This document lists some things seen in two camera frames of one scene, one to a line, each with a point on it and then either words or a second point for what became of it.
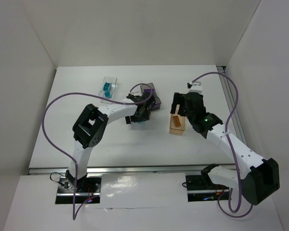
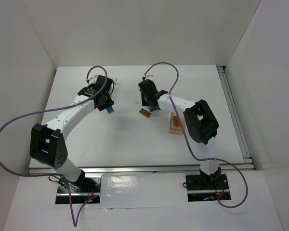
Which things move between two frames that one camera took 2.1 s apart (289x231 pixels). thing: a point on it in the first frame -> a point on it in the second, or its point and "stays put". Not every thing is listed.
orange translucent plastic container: (177, 124) stays put
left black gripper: (141, 106) -> (103, 102)
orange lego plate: (177, 121) stays put
